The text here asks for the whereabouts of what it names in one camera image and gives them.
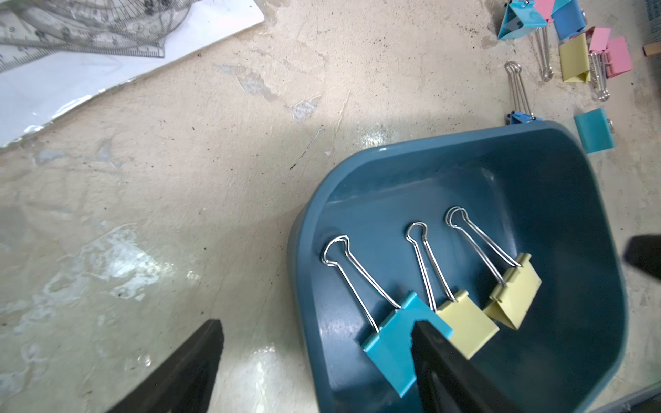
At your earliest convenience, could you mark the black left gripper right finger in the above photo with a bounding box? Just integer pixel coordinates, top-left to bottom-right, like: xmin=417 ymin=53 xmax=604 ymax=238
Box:
xmin=411 ymin=321 xmax=521 ymax=413

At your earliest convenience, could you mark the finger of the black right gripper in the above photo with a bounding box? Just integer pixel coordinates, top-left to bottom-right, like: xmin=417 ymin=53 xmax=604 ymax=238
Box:
xmin=623 ymin=234 xmax=661 ymax=280

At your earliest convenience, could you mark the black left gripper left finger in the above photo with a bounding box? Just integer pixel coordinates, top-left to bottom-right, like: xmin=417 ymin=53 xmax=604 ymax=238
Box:
xmin=109 ymin=319 xmax=224 ymax=412

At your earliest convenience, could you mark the yellow binder clip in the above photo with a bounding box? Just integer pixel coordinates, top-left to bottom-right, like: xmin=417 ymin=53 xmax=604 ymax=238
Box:
xmin=406 ymin=221 xmax=499 ymax=360
xmin=559 ymin=33 xmax=590 ymax=83
xmin=444 ymin=206 xmax=542 ymax=330

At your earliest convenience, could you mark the teal binder clip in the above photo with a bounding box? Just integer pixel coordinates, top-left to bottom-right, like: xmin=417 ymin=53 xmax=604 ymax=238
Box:
xmin=574 ymin=108 xmax=616 ymax=154
xmin=320 ymin=235 xmax=454 ymax=397
xmin=497 ymin=1 xmax=554 ymax=82

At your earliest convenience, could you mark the teal plastic storage box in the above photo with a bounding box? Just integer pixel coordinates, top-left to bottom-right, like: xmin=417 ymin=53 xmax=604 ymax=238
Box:
xmin=287 ymin=121 xmax=628 ymax=412

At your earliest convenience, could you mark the blue binder clip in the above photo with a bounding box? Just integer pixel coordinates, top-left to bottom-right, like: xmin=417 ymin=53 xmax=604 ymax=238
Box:
xmin=552 ymin=0 xmax=586 ymax=41
xmin=504 ymin=61 xmax=542 ymax=125

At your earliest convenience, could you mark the pink binder clip far right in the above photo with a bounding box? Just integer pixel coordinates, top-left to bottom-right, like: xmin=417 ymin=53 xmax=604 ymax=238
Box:
xmin=605 ymin=36 xmax=633 ymax=78

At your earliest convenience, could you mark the pink binder clip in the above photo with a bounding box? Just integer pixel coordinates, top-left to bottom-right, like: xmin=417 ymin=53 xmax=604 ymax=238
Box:
xmin=605 ymin=36 xmax=633 ymax=78
xmin=534 ymin=0 xmax=555 ymax=22
xmin=586 ymin=27 xmax=611 ymax=103

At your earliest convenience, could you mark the pink binder clip middle far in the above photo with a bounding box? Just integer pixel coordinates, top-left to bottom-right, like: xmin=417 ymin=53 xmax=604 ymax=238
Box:
xmin=586 ymin=27 xmax=611 ymax=103

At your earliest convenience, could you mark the pink binder clip left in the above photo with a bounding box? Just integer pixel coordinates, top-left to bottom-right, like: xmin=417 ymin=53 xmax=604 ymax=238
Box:
xmin=534 ymin=0 xmax=555 ymax=22

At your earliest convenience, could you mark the small wooden easel stand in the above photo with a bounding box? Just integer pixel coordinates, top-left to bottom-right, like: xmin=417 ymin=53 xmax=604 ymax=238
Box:
xmin=643 ymin=41 xmax=661 ymax=57

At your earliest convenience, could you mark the ruler set white package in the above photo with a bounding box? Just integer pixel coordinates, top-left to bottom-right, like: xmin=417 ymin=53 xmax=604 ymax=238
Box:
xmin=1 ymin=1 xmax=265 ymax=147

